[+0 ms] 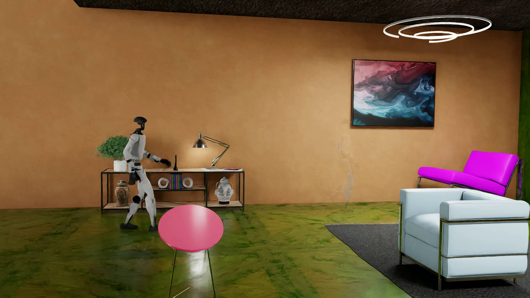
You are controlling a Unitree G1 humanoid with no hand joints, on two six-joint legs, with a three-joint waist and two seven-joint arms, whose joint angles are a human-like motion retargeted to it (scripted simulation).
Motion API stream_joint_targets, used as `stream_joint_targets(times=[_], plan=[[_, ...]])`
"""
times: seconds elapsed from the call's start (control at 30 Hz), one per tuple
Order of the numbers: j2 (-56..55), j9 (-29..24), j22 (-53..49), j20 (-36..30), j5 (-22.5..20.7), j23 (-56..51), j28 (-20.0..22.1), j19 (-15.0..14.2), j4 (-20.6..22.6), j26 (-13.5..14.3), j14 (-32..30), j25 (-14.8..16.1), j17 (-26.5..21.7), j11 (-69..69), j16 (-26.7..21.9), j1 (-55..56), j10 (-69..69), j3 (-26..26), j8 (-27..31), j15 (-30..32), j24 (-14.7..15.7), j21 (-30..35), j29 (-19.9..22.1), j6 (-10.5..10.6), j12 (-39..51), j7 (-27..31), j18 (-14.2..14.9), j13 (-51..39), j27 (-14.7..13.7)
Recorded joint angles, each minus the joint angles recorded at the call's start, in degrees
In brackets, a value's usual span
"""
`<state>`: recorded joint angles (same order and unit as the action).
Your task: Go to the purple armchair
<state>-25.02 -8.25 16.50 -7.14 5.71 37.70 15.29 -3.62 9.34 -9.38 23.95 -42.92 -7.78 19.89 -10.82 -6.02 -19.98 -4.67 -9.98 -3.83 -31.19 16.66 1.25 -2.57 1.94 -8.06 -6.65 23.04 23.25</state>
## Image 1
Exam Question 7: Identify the purple armchair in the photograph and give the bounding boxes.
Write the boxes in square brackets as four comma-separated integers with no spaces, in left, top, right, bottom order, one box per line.
[417,150,524,198]

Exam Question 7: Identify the brown patterned ceramic vase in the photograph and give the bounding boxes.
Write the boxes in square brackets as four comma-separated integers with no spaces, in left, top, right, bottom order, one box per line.
[115,180,130,207]

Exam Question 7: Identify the white humanoid robot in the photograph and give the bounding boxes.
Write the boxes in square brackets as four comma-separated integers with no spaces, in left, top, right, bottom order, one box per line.
[120,117,172,232]

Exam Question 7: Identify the green potted plant white pot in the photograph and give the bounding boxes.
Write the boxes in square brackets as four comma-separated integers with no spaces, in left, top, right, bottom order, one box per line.
[95,135,130,172]

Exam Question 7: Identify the silver desk lamp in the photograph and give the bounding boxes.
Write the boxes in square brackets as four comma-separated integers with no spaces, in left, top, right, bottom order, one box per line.
[192,132,231,170]

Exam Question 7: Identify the black metal console shelf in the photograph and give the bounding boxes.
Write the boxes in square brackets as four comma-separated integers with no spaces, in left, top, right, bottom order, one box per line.
[100,167,245,214]

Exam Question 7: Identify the white floral ceramic jar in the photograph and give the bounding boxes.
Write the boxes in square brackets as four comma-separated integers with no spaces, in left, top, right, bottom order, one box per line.
[214,177,234,205]

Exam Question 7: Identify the pink round side table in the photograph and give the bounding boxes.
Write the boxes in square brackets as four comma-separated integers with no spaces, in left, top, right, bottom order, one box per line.
[158,204,224,298]

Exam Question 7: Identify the dark grey rug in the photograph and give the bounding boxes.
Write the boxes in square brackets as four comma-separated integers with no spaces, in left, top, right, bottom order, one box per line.
[325,223,530,298]

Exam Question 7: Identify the abstract red blue painting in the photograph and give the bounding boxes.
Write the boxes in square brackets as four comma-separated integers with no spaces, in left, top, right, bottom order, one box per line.
[351,59,437,128]

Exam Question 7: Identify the white spiral ceiling light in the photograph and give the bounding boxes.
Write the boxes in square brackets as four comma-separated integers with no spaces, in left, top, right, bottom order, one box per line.
[383,15,492,44]

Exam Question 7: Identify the white armchair with metal frame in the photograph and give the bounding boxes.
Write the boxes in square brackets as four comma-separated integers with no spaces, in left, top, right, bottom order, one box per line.
[397,188,530,291]

